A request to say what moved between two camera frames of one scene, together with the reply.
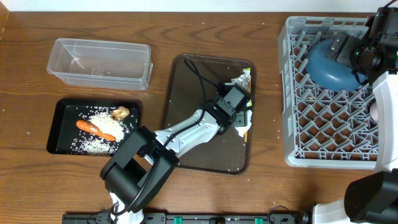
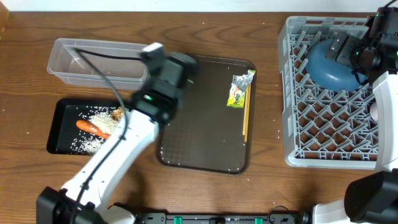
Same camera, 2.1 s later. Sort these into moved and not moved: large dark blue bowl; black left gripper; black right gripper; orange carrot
Moved: black left gripper
Not moved: orange carrot; large dark blue bowl; black right gripper
